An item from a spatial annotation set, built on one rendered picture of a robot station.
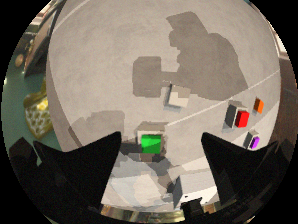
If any green button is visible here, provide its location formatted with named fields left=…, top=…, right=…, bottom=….
left=137, top=124, right=166, bottom=153

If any red button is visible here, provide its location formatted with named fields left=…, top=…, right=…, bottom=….
left=226, top=104, right=250, bottom=129

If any orange block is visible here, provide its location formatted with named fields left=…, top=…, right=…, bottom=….
left=254, top=99, right=265, bottom=113

